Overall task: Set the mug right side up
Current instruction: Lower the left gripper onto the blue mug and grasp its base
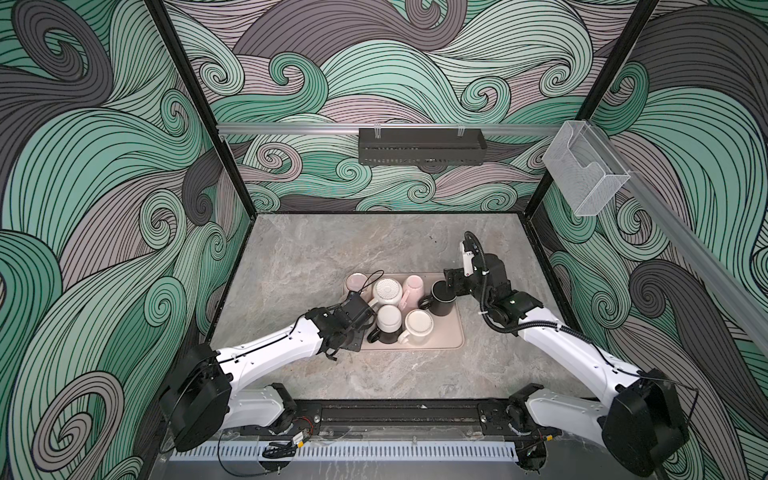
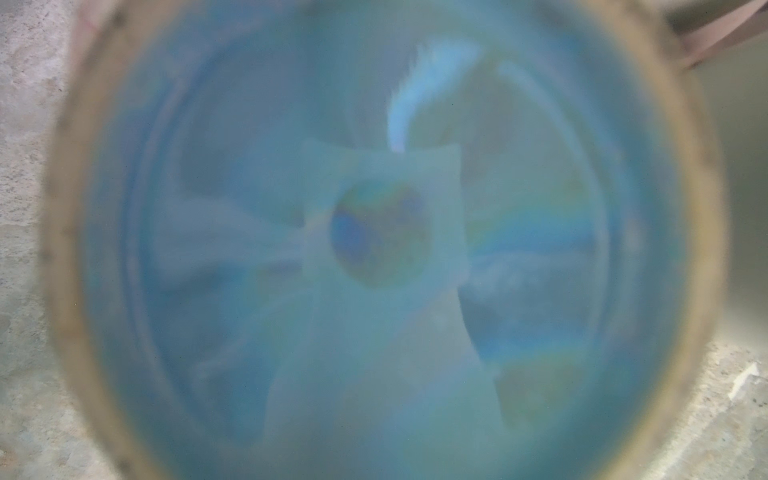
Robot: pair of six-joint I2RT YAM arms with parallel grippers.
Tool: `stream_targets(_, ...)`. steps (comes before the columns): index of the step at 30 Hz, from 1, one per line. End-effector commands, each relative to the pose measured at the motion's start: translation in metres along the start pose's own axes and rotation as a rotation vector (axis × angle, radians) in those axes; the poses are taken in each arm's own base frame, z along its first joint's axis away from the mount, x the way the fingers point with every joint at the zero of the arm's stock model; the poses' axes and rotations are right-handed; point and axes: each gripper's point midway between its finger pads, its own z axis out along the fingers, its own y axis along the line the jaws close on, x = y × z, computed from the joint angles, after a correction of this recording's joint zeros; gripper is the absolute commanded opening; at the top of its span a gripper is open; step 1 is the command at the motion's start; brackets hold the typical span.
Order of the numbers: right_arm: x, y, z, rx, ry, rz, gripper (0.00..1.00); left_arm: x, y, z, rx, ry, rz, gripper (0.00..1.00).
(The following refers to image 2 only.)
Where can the blue butterfly mug yellow inside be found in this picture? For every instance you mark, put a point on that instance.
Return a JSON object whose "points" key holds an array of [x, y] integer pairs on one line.
{"points": [[382, 239]]}

